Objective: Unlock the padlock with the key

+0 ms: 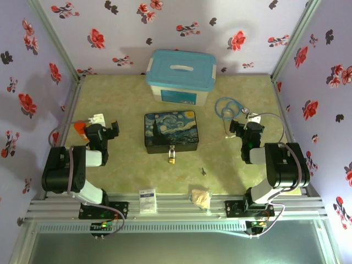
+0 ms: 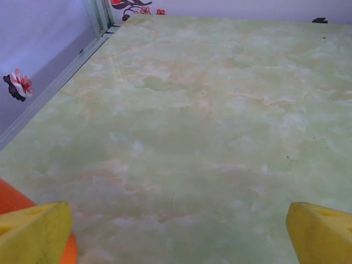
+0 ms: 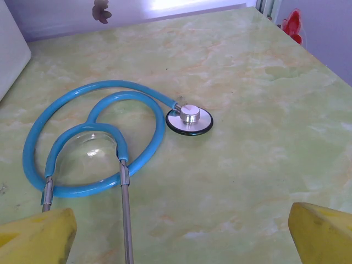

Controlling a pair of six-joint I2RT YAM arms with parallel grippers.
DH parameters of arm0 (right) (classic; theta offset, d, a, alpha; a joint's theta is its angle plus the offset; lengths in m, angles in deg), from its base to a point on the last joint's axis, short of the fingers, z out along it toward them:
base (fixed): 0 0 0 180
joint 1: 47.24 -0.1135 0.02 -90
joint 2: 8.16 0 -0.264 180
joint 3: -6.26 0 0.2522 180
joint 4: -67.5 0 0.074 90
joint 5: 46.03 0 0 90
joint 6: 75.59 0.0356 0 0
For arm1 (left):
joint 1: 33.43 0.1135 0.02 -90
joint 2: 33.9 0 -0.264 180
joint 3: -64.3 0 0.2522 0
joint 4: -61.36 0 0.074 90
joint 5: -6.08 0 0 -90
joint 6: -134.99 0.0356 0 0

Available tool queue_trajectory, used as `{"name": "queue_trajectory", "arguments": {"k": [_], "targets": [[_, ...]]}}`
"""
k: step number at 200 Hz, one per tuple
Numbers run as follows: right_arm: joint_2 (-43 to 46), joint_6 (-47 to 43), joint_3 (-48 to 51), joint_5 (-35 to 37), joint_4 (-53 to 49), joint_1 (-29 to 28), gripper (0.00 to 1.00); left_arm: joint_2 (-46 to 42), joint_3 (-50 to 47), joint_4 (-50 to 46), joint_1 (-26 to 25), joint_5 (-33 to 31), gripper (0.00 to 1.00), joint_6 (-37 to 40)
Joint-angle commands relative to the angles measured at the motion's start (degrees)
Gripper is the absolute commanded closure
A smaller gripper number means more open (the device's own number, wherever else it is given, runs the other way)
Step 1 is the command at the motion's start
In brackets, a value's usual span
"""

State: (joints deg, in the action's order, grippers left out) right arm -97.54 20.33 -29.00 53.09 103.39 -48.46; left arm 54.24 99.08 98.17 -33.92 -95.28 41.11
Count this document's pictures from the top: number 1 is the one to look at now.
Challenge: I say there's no brass padlock silver shackle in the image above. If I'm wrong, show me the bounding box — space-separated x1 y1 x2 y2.
167 145 177 165

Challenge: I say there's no white flat packet blue label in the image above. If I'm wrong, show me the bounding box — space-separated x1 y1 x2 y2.
138 188 158 215

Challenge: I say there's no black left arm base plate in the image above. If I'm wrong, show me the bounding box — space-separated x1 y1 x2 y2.
79 201 129 220

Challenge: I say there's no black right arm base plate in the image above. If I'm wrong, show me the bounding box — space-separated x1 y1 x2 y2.
224 200 275 218

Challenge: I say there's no grey slotted cable duct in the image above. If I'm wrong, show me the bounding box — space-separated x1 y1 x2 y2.
35 222 248 233

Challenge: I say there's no white storage box blue lid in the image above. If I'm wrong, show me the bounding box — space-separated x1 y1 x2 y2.
145 49 217 107

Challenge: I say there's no clear bag of beige cotton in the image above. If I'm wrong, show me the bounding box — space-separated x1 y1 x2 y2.
190 188 213 215

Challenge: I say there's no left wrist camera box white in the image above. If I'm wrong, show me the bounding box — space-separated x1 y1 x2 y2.
87 113 106 128

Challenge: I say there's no aluminium front rail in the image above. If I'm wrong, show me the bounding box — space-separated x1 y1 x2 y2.
26 193 330 220

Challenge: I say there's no aluminium corner post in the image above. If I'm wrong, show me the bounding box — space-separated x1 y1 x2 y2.
26 0 83 82
271 0 323 82

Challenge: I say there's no grey left arm cable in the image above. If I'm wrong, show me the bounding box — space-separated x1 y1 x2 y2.
48 118 126 240

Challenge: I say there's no grey right arm cable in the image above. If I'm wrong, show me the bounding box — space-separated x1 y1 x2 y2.
246 112 302 239

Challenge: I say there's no starry night painted black box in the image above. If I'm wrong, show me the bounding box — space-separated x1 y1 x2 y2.
144 110 201 155

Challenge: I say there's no blue stethoscope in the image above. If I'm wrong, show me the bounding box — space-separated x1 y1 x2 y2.
214 96 251 139

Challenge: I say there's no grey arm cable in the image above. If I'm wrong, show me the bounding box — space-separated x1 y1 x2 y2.
246 112 302 239
48 118 126 240

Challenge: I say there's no grey metal shelf panel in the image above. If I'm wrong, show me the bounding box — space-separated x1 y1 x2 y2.
10 232 343 264

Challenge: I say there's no aluminium side rail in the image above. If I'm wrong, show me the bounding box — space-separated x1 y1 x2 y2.
272 78 322 196
34 78 85 200

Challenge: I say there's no orange pill bottle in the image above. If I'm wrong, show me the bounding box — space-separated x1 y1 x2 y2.
74 120 90 142

